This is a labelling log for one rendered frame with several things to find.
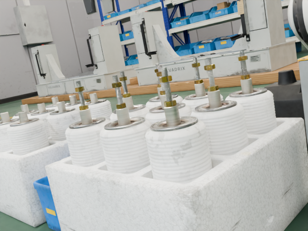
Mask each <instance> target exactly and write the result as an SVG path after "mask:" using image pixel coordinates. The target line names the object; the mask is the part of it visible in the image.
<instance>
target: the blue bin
mask: <svg viewBox="0 0 308 231"><path fill-rule="evenodd" d="M33 186H34V189H36V190H37V193H38V196H39V199H40V202H41V205H42V208H43V212H44V215H45V218H46V221H47V224H48V227H49V228H50V229H52V230H55V231H61V227H60V224H59V220H58V216H57V212H56V209H55V204H54V200H53V196H52V192H51V189H50V184H49V180H48V177H47V176H45V177H43V178H40V179H38V180H36V181H34V182H33Z"/></svg>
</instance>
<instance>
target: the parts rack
mask: <svg viewBox="0 0 308 231"><path fill-rule="evenodd" d="M176 1H179V0H160V2H158V3H155V4H152V5H149V6H146V7H143V8H140V9H137V10H134V11H131V12H128V13H125V14H122V15H119V16H116V17H113V18H110V19H107V20H104V17H103V13H102V8H101V3H100V0H97V3H98V8H99V14H100V18H101V23H102V25H104V26H105V24H108V23H111V22H114V21H117V23H116V25H117V24H118V22H119V21H120V26H121V33H124V27H123V23H125V22H129V21H131V19H130V16H132V15H135V14H138V13H141V12H145V11H147V12H148V11H162V14H163V19H164V24H165V31H166V37H167V41H168V42H169V44H170V46H171V47H172V49H173V50H174V51H175V49H174V44H173V38H172V35H173V36H174V37H175V38H176V39H177V40H178V42H179V43H180V44H181V45H183V44H190V43H191V42H190V36H189V31H192V30H196V29H201V28H205V27H210V26H213V25H218V24H222V23H226V22H231V21H235V20H239V19H241V16H240V15H238V12H235V13H232V14H228V15H224V16H220V17H216V18H212V19H208V20H204V21H200V22H196V23H192V24H188V25H185V26H181V27H176V28H172V29H171V27H172V26H171V25H170V23H171V21H172V19H173V16H174V14H175V12H176V10H177V8H178V7H179V10H180V15H181V17H185V16H186V12H185V4H187V3H190V2H194V1H197V0H189V1H186V2H183V3H180V4H177V5H173V4H172V3H173V2H176ZM115 2H116V7H117V12H120V7H119V2H118V0H115ZM289 2H290V0H283V1H281V5H282V9H285V8H288V6H289ZM171 8H174V9H173V11H172V13H171V16H170V17H169V15H168V9H171ZM179 33H183V34H184V40H185V43H184V42H183V41H182V40H181V39H180V38H179V37H178V35H177V34H179ZM177 37H178V38H179V39H178V38H177ZM293 40H296V42H300V40H299V39H298V38H297V37H296V36H293V37H289V38H286V42H288V41H293ZM181 42H182V43H183V44H182V43H181ZM132 44H135V40H134V38H132V39H129V40H125V41H121V45H124V47H125V52H126V56H129V53H128V45H132ZM229 50H231V48H226V49H219V50H213V51H209V52H203V53H198V54H206V53H219V52H224V51H229ZM198 54H192V55H198ZM190 56H191V55H185V56H180V59H183V58H187V57H190ZM132 67H138V68H140V66H139V64H135V65H129V66H126V69H127V68H132Z"/></svg>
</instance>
